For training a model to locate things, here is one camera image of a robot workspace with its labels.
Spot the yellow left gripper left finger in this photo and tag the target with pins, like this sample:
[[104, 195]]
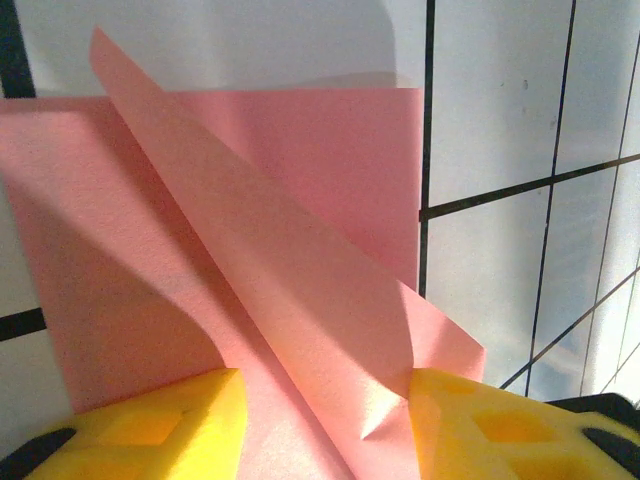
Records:
[[175, 440]]

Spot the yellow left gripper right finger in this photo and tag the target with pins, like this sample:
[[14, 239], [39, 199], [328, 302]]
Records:
[[475, 440]]

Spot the pink paper sheet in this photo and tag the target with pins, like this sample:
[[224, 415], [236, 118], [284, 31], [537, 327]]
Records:
[[300, 175]]

